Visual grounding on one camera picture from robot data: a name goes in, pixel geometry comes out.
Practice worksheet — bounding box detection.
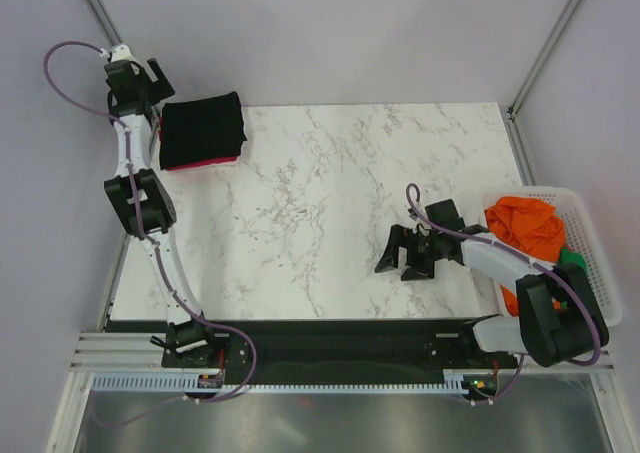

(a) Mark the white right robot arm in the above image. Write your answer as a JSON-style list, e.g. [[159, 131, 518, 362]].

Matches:
[[374, 200, 609, 367]]

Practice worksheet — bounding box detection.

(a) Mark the green t shirt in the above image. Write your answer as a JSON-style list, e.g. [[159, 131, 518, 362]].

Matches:
[[555, 245, 589, 312]]

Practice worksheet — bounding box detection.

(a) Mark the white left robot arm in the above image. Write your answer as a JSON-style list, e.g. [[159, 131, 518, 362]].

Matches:
[[104, 57, 220, 368]]

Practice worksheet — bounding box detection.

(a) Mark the left aluminium frame post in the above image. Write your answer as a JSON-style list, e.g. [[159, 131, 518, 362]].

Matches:
[[69, 0, 166, 134]]

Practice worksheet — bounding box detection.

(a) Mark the white slotted cable duct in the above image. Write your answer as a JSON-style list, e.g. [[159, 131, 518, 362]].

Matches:
[[91, 370, 497, 395]]

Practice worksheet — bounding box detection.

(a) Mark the right aluminium frame post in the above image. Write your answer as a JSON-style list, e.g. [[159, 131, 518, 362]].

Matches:
[[503, 0, 584, 121]]

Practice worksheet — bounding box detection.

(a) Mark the orange t shirt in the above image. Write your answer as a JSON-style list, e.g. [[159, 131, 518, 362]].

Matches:
[[484, 196, 569, 319]]

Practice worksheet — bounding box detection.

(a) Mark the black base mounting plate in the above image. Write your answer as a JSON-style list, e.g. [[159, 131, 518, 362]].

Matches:
[[160, 317, 517, 387]]

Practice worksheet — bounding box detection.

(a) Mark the white plastic laundry basket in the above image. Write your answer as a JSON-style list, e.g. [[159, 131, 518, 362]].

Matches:
[[479, 185, 623, 327]]

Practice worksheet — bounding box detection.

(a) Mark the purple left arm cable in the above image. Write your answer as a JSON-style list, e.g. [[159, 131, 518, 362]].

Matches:
[[43, 40, 259, 429]]

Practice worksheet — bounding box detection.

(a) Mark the black t shirt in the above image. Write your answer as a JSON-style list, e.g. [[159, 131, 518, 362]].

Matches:
[[159, 92, 247, 171]]

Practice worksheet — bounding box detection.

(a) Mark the aluminium front rail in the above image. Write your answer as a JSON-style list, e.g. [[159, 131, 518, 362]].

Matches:
[[70, 333, 616, 375]]

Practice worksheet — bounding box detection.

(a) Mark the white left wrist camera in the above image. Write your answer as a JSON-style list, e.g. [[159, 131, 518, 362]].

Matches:
[[99, 43, 138, 64]]

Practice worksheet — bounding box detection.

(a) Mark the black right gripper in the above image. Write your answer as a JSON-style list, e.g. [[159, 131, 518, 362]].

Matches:
[[374, 224, 442, 281]]

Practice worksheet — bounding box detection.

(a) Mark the aluminium frame post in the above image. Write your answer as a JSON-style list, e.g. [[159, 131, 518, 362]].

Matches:
[[69, 0, 166, 134], [503, 0, 584, 121]]

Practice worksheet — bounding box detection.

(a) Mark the folded magenta t shirt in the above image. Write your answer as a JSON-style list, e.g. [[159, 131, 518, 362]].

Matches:
[[159, 117, 244, 171]]

